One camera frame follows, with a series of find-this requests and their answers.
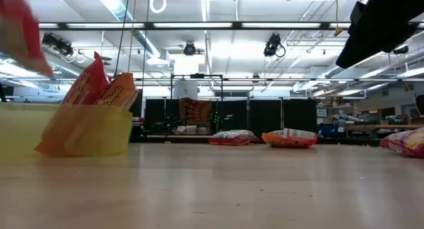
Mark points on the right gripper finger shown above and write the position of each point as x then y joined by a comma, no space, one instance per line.
361,50

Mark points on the red yellow ramen pack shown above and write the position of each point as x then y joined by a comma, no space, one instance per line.
405,143

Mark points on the red white ramen pack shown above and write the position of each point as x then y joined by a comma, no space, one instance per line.
26,30
232,138

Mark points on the orange spicy chicken noodle pack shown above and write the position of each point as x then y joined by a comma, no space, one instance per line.
87,83

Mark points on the black ceiling speaker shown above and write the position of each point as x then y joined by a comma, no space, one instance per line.
401,50

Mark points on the white notice sign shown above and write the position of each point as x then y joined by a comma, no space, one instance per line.
322,112

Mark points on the wooden workbench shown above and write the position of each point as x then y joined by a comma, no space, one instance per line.
381,126

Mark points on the blue storage container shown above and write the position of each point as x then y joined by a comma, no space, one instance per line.
331,131

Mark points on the black round ceiling fixture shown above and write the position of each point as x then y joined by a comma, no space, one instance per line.
189,49

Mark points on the orange mandala tapestry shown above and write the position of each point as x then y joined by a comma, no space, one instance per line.
195,111

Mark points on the black ceiling spotlight cluster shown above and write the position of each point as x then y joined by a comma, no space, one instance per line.
58,45

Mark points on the yellow translucent bin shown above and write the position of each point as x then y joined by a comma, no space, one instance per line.
20,129

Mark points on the silver ventilation duct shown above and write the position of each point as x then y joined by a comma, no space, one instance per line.
145,40
336,71

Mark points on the black overhead camera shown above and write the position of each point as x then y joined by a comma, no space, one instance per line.
272,43

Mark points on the black table frame rail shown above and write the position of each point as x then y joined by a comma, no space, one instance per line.
348,141

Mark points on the black partition wall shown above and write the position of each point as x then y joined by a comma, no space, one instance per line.
265,116

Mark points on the black metal frame stand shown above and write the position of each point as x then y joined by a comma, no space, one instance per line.
197,75

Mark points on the black overhead frame beam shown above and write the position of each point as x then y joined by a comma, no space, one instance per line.
149,25

